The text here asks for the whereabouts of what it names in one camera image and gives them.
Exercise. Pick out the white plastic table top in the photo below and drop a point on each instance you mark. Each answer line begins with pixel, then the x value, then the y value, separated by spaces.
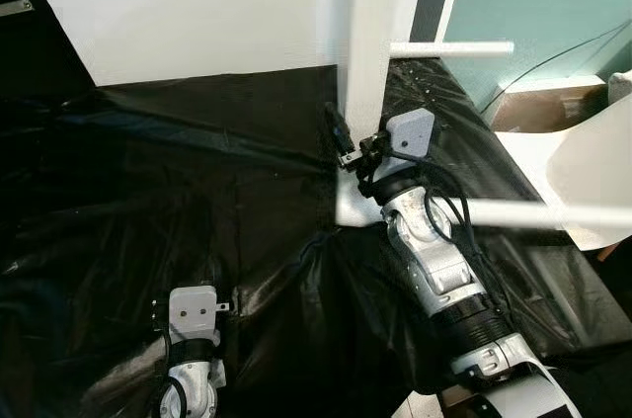
pixel 365 42

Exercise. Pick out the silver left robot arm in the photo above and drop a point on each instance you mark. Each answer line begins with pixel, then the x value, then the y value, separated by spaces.
pixel 193 378

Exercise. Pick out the brown cardboard box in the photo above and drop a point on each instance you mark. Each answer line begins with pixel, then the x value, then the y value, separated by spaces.
pixel 543 107

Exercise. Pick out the small white bundle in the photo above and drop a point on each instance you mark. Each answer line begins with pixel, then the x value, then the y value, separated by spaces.
pixel 620 85

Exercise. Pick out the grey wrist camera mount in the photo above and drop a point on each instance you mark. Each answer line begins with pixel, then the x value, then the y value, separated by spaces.
pixel 410 133
pixel 193 309

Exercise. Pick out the small grey wall plate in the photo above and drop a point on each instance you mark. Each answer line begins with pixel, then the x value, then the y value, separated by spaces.
pixel 15 7

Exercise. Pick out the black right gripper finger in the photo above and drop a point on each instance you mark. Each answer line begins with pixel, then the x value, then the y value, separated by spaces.
pixel 337 129

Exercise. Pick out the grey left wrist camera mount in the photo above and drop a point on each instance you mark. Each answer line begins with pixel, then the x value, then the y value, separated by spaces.
pixel 193 309

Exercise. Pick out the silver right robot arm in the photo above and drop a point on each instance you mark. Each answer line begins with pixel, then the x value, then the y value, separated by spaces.
pixel 434 260

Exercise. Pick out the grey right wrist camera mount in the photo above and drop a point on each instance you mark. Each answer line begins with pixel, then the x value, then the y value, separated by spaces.
pixel 410 133

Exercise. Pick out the white plastic chair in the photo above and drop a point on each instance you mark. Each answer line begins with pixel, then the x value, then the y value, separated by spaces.
pixel 592 161

